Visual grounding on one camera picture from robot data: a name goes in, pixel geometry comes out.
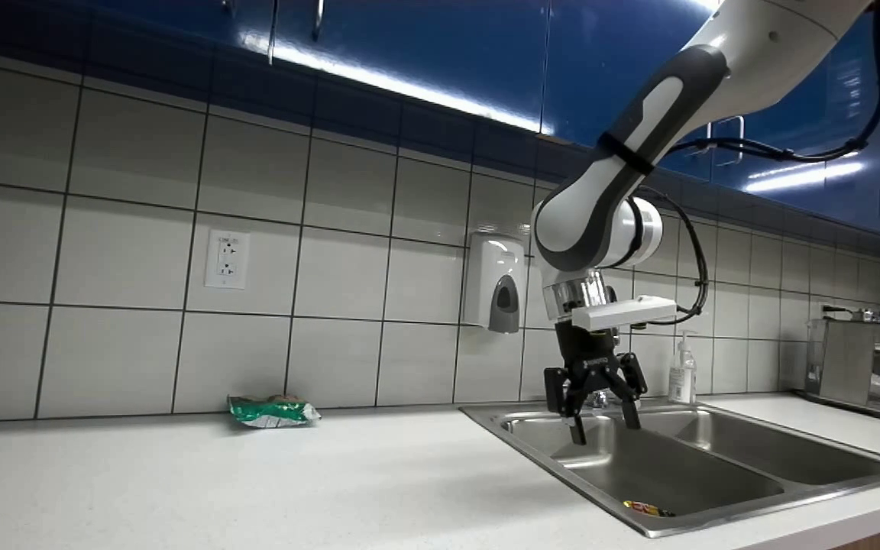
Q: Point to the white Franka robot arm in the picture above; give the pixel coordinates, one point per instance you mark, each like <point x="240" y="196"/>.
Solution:
<point x="644" y="133"/>

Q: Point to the silver countertop appliance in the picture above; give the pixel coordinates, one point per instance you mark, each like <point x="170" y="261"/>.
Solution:
<point x="855" y="369"/>

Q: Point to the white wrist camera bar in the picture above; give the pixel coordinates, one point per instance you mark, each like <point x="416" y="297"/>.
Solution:
<point x="626" y="309"/>

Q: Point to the blue wall cabinets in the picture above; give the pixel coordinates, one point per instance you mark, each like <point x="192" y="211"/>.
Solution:
<point x="441" y="49"/>

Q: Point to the white wall soap dispenser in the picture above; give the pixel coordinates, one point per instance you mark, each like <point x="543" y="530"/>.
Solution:
<point x="491" y="285"/>

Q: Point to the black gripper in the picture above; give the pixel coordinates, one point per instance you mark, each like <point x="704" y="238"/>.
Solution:
<point x="589" y="356"/>

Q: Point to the clear spray bottle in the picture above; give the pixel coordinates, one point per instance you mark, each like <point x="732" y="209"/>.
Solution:
<point x="681" y="377"/>

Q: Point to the white wall outlet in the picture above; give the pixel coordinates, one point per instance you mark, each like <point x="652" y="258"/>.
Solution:
<point x="228" y="258"/>

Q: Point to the stainless steel double sink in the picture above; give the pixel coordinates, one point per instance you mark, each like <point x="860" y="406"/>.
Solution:
<point x="704" y="470"/>

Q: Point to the green crisps packet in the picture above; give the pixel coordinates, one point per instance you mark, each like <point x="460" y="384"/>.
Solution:
<point x="274" y="414"/>

